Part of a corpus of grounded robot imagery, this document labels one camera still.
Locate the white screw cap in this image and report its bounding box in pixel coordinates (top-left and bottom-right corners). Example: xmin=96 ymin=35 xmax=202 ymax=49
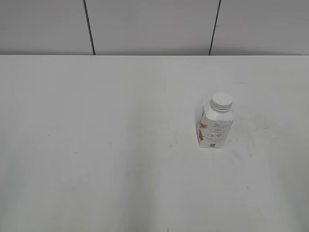
xmin=210 ymin=92 xmax=233 ymax=113

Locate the white carton drink bottle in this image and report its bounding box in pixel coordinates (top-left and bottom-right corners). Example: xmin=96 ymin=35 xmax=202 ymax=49
xmin=197 ymin=100 xmax=235 ymax=148

